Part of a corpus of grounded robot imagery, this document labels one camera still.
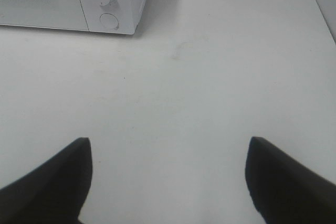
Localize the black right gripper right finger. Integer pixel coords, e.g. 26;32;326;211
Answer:
245;137;335;223

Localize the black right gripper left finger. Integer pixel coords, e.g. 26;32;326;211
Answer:
1;137;92;223

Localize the round white door release button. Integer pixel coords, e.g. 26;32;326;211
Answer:
100;13;119;30

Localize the white microwave door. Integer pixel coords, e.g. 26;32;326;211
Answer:
1;0;88;31

